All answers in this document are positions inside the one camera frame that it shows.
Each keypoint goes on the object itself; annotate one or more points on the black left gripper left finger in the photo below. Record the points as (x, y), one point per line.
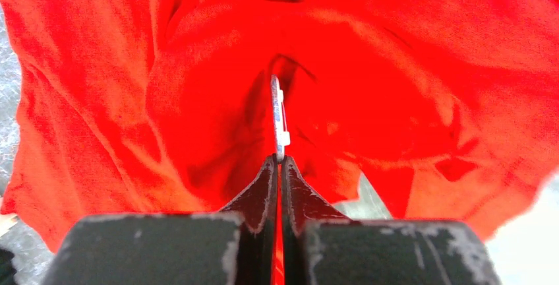
(234, 245)

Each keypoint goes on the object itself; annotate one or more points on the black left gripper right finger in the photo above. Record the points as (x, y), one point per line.
(323, 246)

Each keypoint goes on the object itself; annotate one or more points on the red garment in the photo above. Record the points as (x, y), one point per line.
(449, 107)

